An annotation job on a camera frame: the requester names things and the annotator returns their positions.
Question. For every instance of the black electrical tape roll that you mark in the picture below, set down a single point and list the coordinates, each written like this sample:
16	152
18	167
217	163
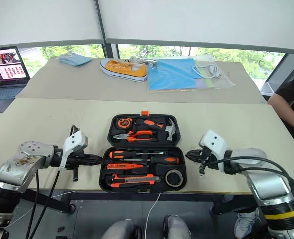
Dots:
173	178

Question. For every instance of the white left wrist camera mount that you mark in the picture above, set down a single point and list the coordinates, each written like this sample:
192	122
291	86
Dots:
74	143

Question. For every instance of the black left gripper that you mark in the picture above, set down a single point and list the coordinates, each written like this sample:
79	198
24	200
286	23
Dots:
78	160

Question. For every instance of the open laptop computer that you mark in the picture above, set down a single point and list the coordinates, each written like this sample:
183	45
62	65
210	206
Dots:
5	79

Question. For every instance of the white grey person's shoe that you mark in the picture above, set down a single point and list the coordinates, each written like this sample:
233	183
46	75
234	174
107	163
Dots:
245	221

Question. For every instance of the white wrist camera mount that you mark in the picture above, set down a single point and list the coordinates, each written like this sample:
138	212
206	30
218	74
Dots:
74	143
215	143

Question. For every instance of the grey rounded robot knee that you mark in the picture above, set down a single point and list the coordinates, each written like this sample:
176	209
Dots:
177	227
120	230

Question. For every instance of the steel claw hammer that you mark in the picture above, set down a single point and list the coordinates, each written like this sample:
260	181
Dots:
172	129

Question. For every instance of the orange black tape measure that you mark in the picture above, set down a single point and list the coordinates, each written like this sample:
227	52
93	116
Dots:
124	123

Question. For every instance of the orange voltage tester pen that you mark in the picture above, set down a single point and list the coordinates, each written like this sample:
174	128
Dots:
123	166

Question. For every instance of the clear plastic zip bag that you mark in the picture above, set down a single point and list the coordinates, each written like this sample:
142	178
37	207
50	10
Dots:
226	81

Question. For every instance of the yellow canvas sneaker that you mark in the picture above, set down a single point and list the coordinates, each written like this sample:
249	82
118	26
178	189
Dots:
123	69

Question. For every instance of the clear crumpled plastic package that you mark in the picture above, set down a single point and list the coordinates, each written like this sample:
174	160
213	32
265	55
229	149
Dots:
143	61

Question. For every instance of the light blue folded cloth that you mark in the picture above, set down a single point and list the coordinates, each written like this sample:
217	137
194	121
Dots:
73	59

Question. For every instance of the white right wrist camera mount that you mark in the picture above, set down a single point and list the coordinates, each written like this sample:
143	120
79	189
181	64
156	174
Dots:
215	143

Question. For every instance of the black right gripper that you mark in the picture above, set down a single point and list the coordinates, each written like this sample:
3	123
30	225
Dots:
207	159

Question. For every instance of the white roller blind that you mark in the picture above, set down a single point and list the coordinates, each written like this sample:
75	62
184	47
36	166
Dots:
42	20
206	20

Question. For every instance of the black orange utility knife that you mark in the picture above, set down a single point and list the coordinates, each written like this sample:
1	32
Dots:
134	180

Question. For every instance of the black table leg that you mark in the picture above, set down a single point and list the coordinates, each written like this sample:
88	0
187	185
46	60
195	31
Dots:
226	205
49	199

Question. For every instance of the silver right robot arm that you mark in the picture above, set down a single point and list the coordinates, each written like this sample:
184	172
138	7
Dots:
268	184

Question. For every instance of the person in black shirt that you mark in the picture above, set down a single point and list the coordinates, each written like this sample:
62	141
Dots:
293	109

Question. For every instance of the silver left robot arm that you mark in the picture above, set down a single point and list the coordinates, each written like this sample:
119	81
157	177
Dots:
20	166

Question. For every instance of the black tool case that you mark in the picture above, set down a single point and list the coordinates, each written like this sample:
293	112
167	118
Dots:
141	190

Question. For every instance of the dark window frame post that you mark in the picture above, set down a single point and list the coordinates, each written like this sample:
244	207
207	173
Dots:
104	27

